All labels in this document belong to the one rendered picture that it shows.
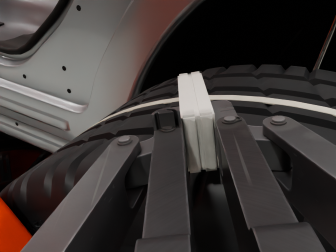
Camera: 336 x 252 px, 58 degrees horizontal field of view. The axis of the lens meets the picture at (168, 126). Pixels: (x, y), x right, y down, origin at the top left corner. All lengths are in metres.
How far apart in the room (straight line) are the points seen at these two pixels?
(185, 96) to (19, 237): 0.16
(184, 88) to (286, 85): 0.13
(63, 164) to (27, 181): 0.05
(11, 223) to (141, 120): 0.12
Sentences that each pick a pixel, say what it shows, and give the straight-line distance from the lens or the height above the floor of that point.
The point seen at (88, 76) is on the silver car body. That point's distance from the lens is 0.71.
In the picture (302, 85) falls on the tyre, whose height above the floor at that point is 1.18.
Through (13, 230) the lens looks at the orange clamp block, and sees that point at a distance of 0.25.
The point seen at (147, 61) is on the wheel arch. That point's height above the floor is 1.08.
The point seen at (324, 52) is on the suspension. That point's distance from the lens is 0.78.
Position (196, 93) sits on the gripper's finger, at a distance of 0.16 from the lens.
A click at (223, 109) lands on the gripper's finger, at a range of 0.15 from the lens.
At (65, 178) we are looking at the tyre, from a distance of 0.21.
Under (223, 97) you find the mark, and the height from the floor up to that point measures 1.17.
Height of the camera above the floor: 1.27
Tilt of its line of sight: 31 degrees down
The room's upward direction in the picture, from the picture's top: 6 degrees clockwise
